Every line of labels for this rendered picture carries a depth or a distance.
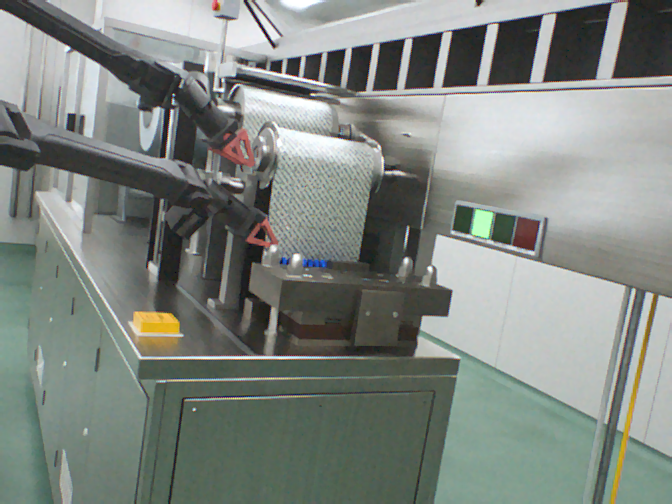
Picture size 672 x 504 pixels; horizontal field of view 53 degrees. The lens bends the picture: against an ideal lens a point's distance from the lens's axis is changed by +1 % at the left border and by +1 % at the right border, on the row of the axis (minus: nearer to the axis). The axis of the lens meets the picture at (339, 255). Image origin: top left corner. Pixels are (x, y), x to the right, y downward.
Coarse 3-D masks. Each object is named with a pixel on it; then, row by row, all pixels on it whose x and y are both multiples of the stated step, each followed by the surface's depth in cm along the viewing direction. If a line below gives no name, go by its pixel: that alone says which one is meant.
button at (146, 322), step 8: (136, 312) 124; (144, 312) 125; (152, 312) 126; (136, 320) 122; (144, 320) 119; (152, 320) 120; (160, 320) 121; (168, 320) 122; (176, 320) 123; (136, 328) 121; (144, 328) 119; (152, 328) 120; (160, 328) 120; (168, 328) 121; (176, 328) 122
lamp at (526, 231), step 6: (522, 222) 120; (528, 222) 118; (534, 222) 117; (522, 228) 119; (528, 228) 118; (534, 228) 117; (516, 234) 121; (522, 234) 119; (528, 234) 118; (534, 234) 117; (516, 240) 120; (522, 240) 119; (528, 240) 118; (534, 240) 117; (522, 246) 119; (528, 246) 118
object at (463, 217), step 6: (456, 210) 136; (462, 210) 134; (468, 210) 133; (456, 216) 136; (462, 216) 134; (468, 216) 133; (456, 222) 136; (462, 222) 134; (468, 222) 133; (456, 228) 136; (462, 228) 134; (468, 228) 133
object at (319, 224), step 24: (288, 192) 141; (312, 192) 144; (336, 192) 146; (288, 216) 142; (312, 216) 145; (336, 216) 148; (360, 216) 150; (288, 240) 143; (312, 240) 146; (336, 240) 149; (360, 240) 152
